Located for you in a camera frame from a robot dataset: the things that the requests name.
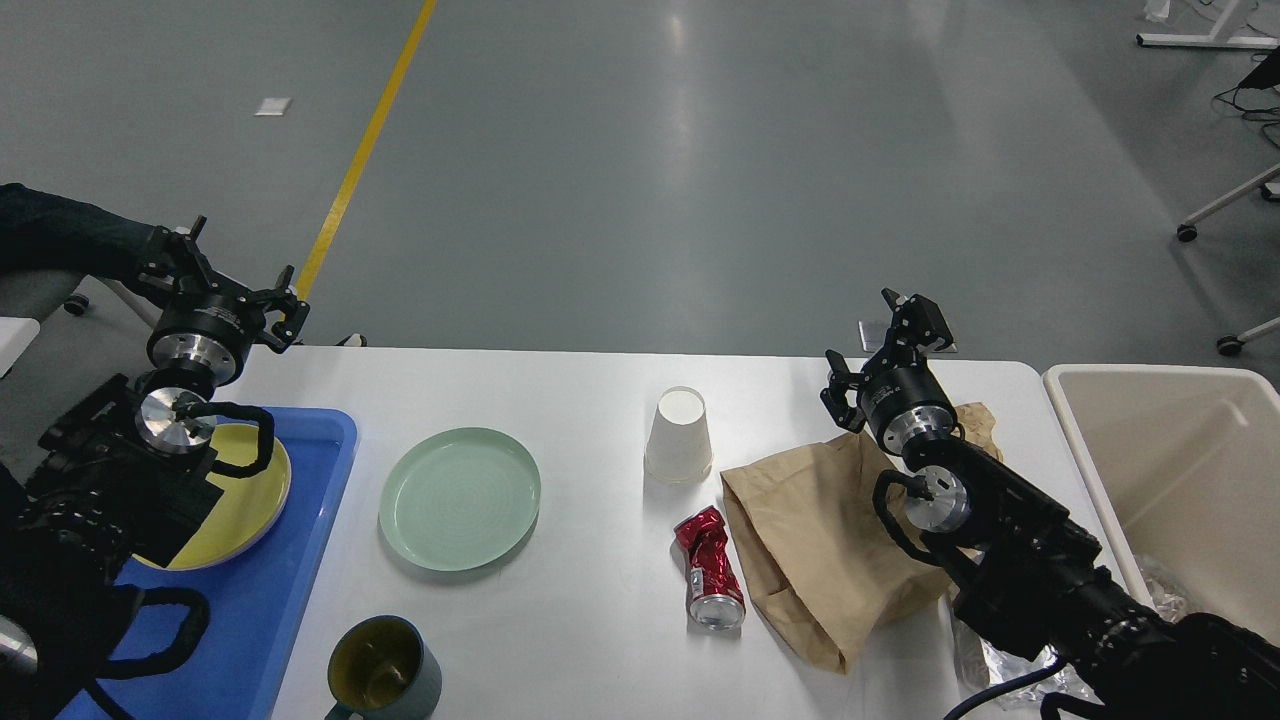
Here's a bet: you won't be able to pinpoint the white paper cup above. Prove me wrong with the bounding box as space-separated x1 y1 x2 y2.
643 386 714 483

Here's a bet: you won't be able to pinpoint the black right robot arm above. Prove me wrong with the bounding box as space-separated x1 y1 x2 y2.
820 288 1279 719

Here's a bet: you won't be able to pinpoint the crumpled aluminium foil tray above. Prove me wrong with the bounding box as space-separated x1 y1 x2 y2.
945 587 1094 711

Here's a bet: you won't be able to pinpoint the beige plastic bin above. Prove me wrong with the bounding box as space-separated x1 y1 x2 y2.
1043 364 1279 643

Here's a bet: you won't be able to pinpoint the crushed red soda can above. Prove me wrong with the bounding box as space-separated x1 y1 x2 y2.
675 505 746 632

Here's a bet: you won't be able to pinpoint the light green plate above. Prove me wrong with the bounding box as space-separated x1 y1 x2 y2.
378 427 541 573

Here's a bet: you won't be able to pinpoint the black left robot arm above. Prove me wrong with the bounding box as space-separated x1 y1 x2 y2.
1 218 310 719

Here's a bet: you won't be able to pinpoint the brown paper bag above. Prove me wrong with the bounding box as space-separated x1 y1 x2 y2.
719 434 951 674

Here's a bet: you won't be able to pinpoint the crumpled foil in bin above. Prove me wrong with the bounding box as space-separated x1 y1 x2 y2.
1135 553 1196 623

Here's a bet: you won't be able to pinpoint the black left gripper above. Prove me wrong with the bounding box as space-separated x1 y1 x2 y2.
137 215 310 389

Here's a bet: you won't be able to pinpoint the crumpled brown paper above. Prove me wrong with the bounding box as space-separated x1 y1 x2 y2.
954 402 1005 462

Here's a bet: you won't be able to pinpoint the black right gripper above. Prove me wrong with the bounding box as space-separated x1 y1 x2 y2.
820 288 959 451

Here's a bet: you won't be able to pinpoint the blue plastic tray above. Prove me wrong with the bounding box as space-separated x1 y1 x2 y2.
101 407 358 719

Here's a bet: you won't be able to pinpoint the grey office chair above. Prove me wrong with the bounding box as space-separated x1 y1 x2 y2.
1 269 161 328

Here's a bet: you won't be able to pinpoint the seated person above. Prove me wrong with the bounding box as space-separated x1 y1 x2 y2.
1 183 166 282

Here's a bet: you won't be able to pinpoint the grey floor socket plate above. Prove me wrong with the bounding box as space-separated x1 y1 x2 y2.
858 320 957 356

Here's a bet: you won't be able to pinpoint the dark teal mug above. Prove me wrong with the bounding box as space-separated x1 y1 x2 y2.
325 615 443 719

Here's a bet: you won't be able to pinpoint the yellow plate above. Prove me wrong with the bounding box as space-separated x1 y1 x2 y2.
132 439 292 571

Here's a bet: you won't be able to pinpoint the white desk leg frame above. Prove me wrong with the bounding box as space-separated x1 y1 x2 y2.
1135 1 1277 53

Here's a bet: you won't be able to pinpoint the black cables on floor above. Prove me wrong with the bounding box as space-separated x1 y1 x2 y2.
1213 45 1280 151

